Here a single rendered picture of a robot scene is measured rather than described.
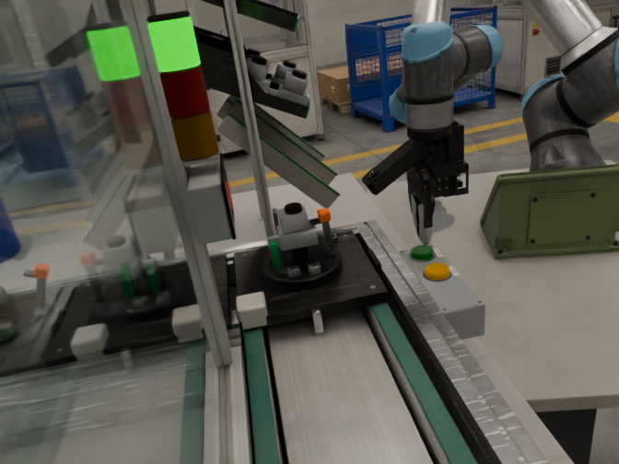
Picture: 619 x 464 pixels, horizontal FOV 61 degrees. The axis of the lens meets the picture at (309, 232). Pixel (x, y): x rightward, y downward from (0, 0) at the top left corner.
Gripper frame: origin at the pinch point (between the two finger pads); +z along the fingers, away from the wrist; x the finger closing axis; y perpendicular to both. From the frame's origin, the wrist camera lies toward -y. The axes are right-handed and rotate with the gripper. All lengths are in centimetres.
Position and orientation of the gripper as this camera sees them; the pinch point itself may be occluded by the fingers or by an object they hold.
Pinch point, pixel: (421, 238)
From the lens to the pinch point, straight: 94.4
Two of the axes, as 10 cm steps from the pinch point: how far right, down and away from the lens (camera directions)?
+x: -1.6, -4.1, 9.0
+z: 1.3, 8.9, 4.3
